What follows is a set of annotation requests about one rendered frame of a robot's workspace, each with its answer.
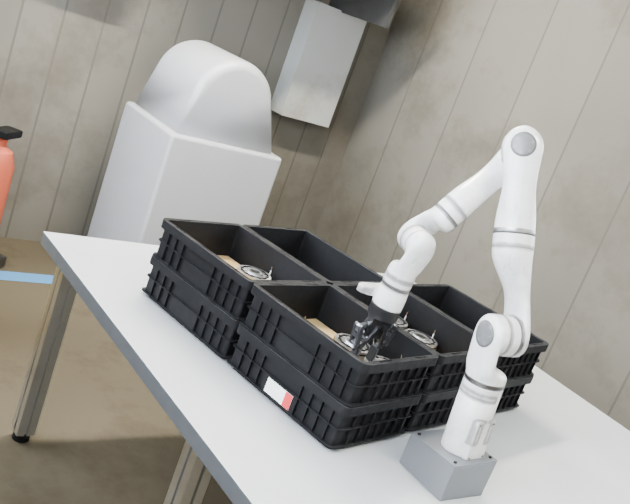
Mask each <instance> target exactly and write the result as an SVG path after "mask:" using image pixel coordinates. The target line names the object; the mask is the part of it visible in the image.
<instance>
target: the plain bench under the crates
mask: <svg viewBox="0 0 630 504"><path fill-rule="evenodd" d="M40 243H41V245H42V246H43V247H44V249H45V250H46V251H47V253H48V254H49V256H50V257H51V258H52V260H53V261H54V262H55V264H56V265H57V267H56V271H55V274H54V278H53V281H52V285H51V288H50V292H49V295H48V299H47V302H46V306H45V309H44V313H43V317H42V320H41V324H40V327H39V331H38V334H37V338H36V341H35V345H34V348H33V352H32V355H31V359H30V362H29V366H28V369H27V373H26V376H25V380H24V383H23V387H22V390H21V394H20V397H19V401H18V404H17V408H16V411H15V415H14V418H13V422H12V425H11V426H12V429H13V430H14V433H13V434H12V439H13V440H14V441H16V442H18V443H26V442H28V441H29V439H30V436H34V435H35V432H36V428H37V425H38V421H39V418H40V415H41V411H42V408H43V404H44V401H45V398H46V394H47V391H48V387H49V384H50V381H51V377H52V374H53V370H54V367H55V364H56V360H57V357H58V354H59V350H60V347H61V343H62V340H63V337H64V333H65V330H66V326H67V323H68V320H69V316H70V313H71V309H72V306H73V303H74V299H75V296H76V292H77V293H78V295H79V296H80V297H81V299H82V300H83V302H84V303H85V304H86V306H87V307H88V308H89V310H90V311H91V312H92V314H93V315H94V316H95V318H96V319H97V320H98V322H99V323H100V325H101V326H102V327H103V329H104V330H105V331H106V333H107V334H108V335H109V337H110V338H111V339H112V341H113V342H114V343H115V345H116V346H117V348H118V349H119V350H120V352H121V353H122V354H123V356H124V357H125V358H126V360H127V361H128V362H129V364H130V365H131V366H132V368H133V369H134V370H135V372H136V373H137V375H138V376H139V377H140V379H141V380H142V381H143V383H144V384H145V385H146V387H147V388H148V389H149V391H150V392H151V393H152V395H153V396H154V398H155V399H156V400H157V402H158V403H159V404H160V406H161V407H162V408H163V410H164V411H165V412H166V414H167V415H168V416H169V418H170V419H171V421H172V422H173V423H174V425H175V426H176V427H177V429H178V430H179V431H180V433H181V434H182V435H183V437H184V438H185V439H186V441H185V444H184V447H183V450H182V452H181V455H180V458H179V461H178V464H177V467H176V469H175V472H174V475H173V478H172V481H171V484H170V486H169V489H168V492H167V495H166V498H165V501H164V503H163V504H201V503H202V500H203V498H204V495H205V492H206V490H207V487H208V484H209V481H210V479H211V476H213V477H214V479H215V480H216V481H217V483H218V484H219V485H220V487H221V488H222V490H223V491H224V492H225V494H226V495H227V496H228V498H229V499H230V500H231V502H232V503H233V504H630V431H629V430H627V429H626V428H625V427H623V426H622V425H620V424H619V423H617V422H616V421H614V420H613V419H611V418H610V417H609V416H607V415H606V414H604V413H603V412H601V411H600V410H598V409H597V408H596V407H594V406H593V405H591V404H590V403H588V402H587V401H585V400H584V399H583V398H581V397H580V396H578V395H577V394H575V393H574V392H572V391H571V390H570V389H568V388H567V387H565V386H564V385H562V384H561V383H559V382H558V381H557V380H555V379H554V378H552V377H551V376H549V375H548V374H546V373H545V372H544V371H542V370H541V369H539V368H538V367H536V366H534V368H533V370H532V372H533V373H534V377H533V379H532V381H531V383H530V384H526V385H525V387H524V389H523V391H524V392H525V393H524V394H521V395H520V398H519V400H518V402H517V403H518V404H519V407H517V408H512V409H508V410H504V411H499V412H495V415H494V417H493V419H494V420H495V421H496V423H495V426H494V429H493V431H492V434H491V437H490V440H489V442H488V445H487V448H486V452H487V453H488V454H490V455H491V456H492V457H494V458H495V459H497V462H496V465H495V467H494V469H493V471H492V474H491V476H490V478H489V480H488V482H487V484H486V486H485V488H484V490H483V492H482V495H480V496H473V497H466V498H458V499H451V500H444V501H439V500H438V499H437V498H436V497H435V496H434V495H433V494H432V493H431V492H430V491H429V490H428V489H427V488H426V487H424V486H423V485H422V484H421V483H420V482H419V481H418V480H417V479H416V478H415V477H414V476H413V475H412V474H411V473H410V472H409V471H408V470H407V469H406V468H405V467H404V466H403V465H402V464H401V463H400V462H399V460H400V458H401V456H402V454H403V451H404V449H405V447H406V445H407V442H408V440H409V438H410V435H411V433H412V432H410V431H408V432H406V431H405V433H404V434H400V435H396V436H391V437H387V438H383V439H378V440H374V441H370V442H365V443H361V444H357V445H352V446H348V447H344V448H339V449H328V448H326V447H325V446H324V445H323V444H321V443H320V442H319V441H318V440H317V439H315V438H314V437H313V436H312V435H311V434H310V433H308V432H307V431H306V430H305V429H304V428H303V427H301V426H300V425H299V424H298V423H297V422H295V421H294V420H293V419H292V418H291V417H290V416H288V415H287V414H286V413H285V412H284V411H282V410H281V409H280V408H279V407H278V406H277V405H275V404H274V403H273V402H272V401H271V400H270V399H268V398H267V397H266V396H265V395H264V394H262V393H261V392H260V391H259V390H258V389H257V388H255V387H254V386H253V385H252V384H251V383H250V382H248V381H247V380H246V379H245V378H244V377H242V376H241V375H240V374H239V373H238V372H237V371H235V370H234V369H233V367H232V366H231V365H229V364H228V363H227V359H222V358H220V357H219V356H218V355H217V354H215V353H214V352H213V351H212V350H211V349H209V348H208V347H207V346H206V345H205V344H204V343H202V342H201V341H200V340H199V339H198V338H197V337H195V336H194V335H193V334H192V333H191V332H189V331H188V330H187V329H186V328H185V327H184V326H182V325H181V324H180V323H179V322H178V321H176V320H175V319H174V318H173V317H172V316H171V315H169V314H168V313H167V312H166V311H165V310H164V309H162V308H161V307H160V306H159V305H158V304H156V303H155V302H154V301H153V300H152V299H151V298H149V297H148V296H147V294H146V293H145V292H143V291H142V288H143V287H146V286H147V283H148V280H149V277H148V276H147V274H148V273H151V270H152V267H153V265H151V264H150V260H151V257H152V254H153V253H154V252H157V251H158V248H159V245H151V244H143V243H134V242H126V241H118V240H110V239H102V238H94V237H86V236H78V235H70V234H62V233H54V232H46V231H43V234H42V238H41V241H40Z"/></svg>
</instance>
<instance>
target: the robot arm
mask: <svg viewBox="0 0 630 504"><path fill-rule="evenodd" d="M543 152H544V142H543V139H542V137H541V135H540V134H539V132H538V131H537V130H536V129H534V128H533V127H530V126H526V125H522V126H518V127H515V128H514V129H512V130H511V131H509V132H508V134H507V135H506V136H505V137H504V139H503V142H502V146H501V149H500V150H499V151H498V153H497V154H496V155H495V156H494V157H493V158H492V160H491V161H490V162H489V163H488V164H487V165H486V166H485V167H484V168H482V169H481V170H480V171H479V172H478V173H476V174H475V175H474V176H472V177H471V178H469V179H468V180H466V181H465V182H463V183H462V184H460V185H459V186H457V187H456V188H455V189H453V190H452V191H451V192H450V193H448V194H447V195H446V196H445V197H444V198H443V199H442V200H440V201H439V202H438V203H437V204H436V205H435V206H434V207H433V208H431V209H429V210H427V211H425V212H423V213H421V214H419V215H418V216H416V217H414V218H412V219H410V220H409V221H407V222H406V223H405V224H404V225H403V226H402V227H401V229H400V230H399V232H398V235H397V241H398V244H399V245H400V247H401V248H402V249H403V250H404V251H405V253H404V255H403V257H402V258H401V260H393V261H392V262H391V263H390V264H389V266H388V268H387V270H386V272H385V274H384V277H383V279H382V281H381V283H370V282H360V283H359V284H358V286H357V288H356V289H357V290H358V291H359V292H361V293H364V294H367V295H370V296H373V298H372V300H371V302H370V304H369V306H368V309H367V311H368V317H367V318H366V320H365V321H364V322H362V323H359V322H358V321H356V322H355V323H354V326H353V329H352V332H351V336H350V339H349V342H350V343H351V344H352V345H353V348H352V350H351V352H352V353H353V354H355V355H356V356H357V357H359V356H360V354H361V351H362V349H363V347H364V346H365V345H366V344H367V343H369V342H370V341H371V340H372V339H373V344H371V346H370V348H369V350H368V353H367V355H366V358H367V359H368V360H369V361H374V359H375V357H376V355H377V353H378V351H379V349H381V348H382V347H383V346H385V347H387V346H388V345H389V343H390V341H391V340H392V338H393V337H394V335H395V333H396V332H397V330H398V329H399V327H398V326H397V325H396V324H395V323H396V322H397V320H398V317H399V315H400V313H401V311H402V309H403V307H404V305H405V303H406V300H407V297H408V294H409V292H410V290H411V288H412V286H413V283H414V281H415V279H416V277H417V276H418V275H419V274H420V273H421V272H422V271H423V269H424V268H425V267H426V266H427V264H428V263H429V262H430V261H431V259H432V257H433V256H434V253H435V249H436V241H435V239H434V237H433V236H432V235H433V234H435V233H437V232H438V231H443V232H447V233H448V232H451V231H452V230H454V229H455V228H456V227H457V226H458V225H460V224H461V223H462V222H463V221H464V220H465V219H466V218H468V217H469V216H470V215H471V214H472V213H473V212H474V211H475V210H476V209H478V208H479V207H480V206H481V205H482V204H483V203H484V202H485V201H486V200H487V199H488V198H489V197H491V196H492V195H493V194H494V193H495V192H496V191H498V190H499V189H500V188H502V191H501V196H500V200H499V204H498V208H497V213H496V218H495V223H494V229H493V239H492V252H491V253H492V259H493V263H494V266H495V269H496V271H497V274H498V276H499V278H500V281H501V284H502V287H503V290H504V314H503V315H502V314H492V313H490V314H486V315H484V316H483V317H481V319H480V320H479V321H478V323H477V325H476V328H475V330H474V333H473V337H472V340H471V344H470V347H469V351H468V354H467V358H466V370H465V373H464V376H463V379H462V382H461V385H460V388H459V391H458V393H457V396H456V399H455V402H454V405H453V408H452V410H451V413H450V416H449V419H448V422H447V425H446V428H445V431H444V433H443V436H442V439H441V445H442V446H443V447H444V448H445V449H446V450H447V451H449V452H450V453H452V454H454V455H456V456H458V457H461V458H463V459H464V460H466V461H467V460H473V459H479V458H483V456H484V453H485V451H486V448H487V445H488V442H489V440H490V437H491V434H492V431H493V429H494V426H495V423H496V421H495V420H494V419H493V417H494V415H495V412H496V409H497V406H498V404H499V401H500V398H501V395H502V393H503V390H504V387H505V385H506V381H507V377H506V375H505V374H504V373H503V372H502V371H501V370H499V369H498V368H496V364H497V361H498V357H499V356H502V357H519V356H521V355H523V354H524V352H525V351H526V349H527V347H528V344H529V340H530V328H531V326H530V291H531V275H532V262H533V255H534V246H535V234H536V185H537V179H538V173H539V168H540V163H541V159H542V155H543ZM364 333H365V334H366V335H367V336H368V337H367V338H366V337H365V336H364ZM386 335H387V336H388V338H387V340H386V341H385V339H386ZM355 338H356V339H355ZM361 339H363V341H362V343H361V344H360V341H361Z"/></svg>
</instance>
